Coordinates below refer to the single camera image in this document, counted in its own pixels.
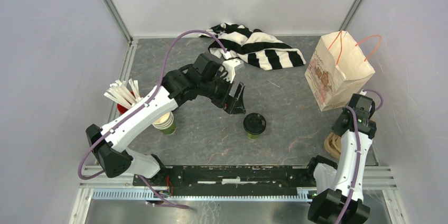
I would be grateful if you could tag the aluminium frame rail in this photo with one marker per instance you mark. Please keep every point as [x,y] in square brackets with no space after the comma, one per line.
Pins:
[114,113]

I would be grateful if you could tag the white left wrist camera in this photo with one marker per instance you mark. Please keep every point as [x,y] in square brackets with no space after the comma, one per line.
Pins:
[231,66]

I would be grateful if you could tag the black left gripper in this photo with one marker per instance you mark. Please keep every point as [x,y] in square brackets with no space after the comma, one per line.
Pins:
[226,102]

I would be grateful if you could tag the white wrapped straw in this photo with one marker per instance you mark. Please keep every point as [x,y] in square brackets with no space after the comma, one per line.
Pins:
[135,88]
[119,100]
[119,87]

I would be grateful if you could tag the black plastic cup lid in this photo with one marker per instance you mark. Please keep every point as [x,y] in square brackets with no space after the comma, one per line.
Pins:
[254,123]

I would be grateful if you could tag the white slotted cable duct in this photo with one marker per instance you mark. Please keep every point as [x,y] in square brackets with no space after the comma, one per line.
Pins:
[148,195]

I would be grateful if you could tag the brown paper takeout bag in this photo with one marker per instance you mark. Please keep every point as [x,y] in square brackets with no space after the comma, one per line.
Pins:
[339,68]

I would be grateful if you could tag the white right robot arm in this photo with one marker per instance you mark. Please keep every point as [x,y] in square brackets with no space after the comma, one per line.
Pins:
[339,197]

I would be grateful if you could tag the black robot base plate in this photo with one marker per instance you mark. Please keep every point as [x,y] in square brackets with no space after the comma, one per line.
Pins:
[246,180]

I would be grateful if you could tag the red cup straw holder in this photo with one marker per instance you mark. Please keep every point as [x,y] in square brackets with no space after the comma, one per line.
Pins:
[122,109]

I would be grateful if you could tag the stack of green paper cups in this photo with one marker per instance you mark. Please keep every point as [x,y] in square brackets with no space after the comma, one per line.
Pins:
[166,124]

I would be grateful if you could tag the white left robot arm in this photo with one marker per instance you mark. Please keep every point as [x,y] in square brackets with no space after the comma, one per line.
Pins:
[208,76]

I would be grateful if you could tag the black white striped cloth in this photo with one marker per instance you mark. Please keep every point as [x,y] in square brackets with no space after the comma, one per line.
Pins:
[256,47]

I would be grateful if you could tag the green paper coffee cup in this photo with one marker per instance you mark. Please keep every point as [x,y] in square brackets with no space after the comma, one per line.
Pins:
[252,136]

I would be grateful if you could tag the brown pulp cup carrier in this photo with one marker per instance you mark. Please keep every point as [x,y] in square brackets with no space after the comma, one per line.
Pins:
[333,145]

